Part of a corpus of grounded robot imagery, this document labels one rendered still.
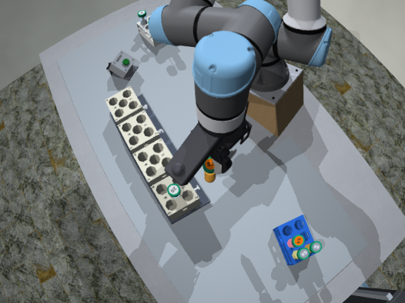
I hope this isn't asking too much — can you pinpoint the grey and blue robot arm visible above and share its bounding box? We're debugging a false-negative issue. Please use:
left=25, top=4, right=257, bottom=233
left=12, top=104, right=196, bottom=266
left=149, top=0, right=332, bottom=186

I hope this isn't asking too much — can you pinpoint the cream tube adapter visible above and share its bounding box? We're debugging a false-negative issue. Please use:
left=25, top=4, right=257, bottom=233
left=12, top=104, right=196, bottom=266
left=105, top=86, right=143, bottom=125
left=118, top=110, right=160, bottom=153
left=133, top=138, right=172, bottom=186
left=151, top=176, right=200, bottom=221

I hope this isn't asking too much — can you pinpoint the light grey flat mat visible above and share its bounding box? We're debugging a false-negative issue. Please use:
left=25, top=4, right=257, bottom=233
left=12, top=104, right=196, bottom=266
left=57, top=16, right=368, bottom=303

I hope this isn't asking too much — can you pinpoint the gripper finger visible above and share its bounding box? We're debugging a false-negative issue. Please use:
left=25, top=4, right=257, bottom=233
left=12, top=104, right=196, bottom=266
left=213, top=148, right=236, bottom=174

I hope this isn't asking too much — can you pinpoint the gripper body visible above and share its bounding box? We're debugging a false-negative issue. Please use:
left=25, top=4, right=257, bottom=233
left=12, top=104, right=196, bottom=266
left=198, top=101, right=252, bottom=163

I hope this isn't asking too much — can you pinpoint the white tube rack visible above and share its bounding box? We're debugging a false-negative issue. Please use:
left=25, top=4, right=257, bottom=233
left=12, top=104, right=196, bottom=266
left=136, top=16, right=161, bottom=48

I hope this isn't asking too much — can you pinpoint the blue tube rack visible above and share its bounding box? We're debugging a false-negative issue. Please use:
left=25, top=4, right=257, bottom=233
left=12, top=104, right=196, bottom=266
left=273, top=216, right=314, bottom=265

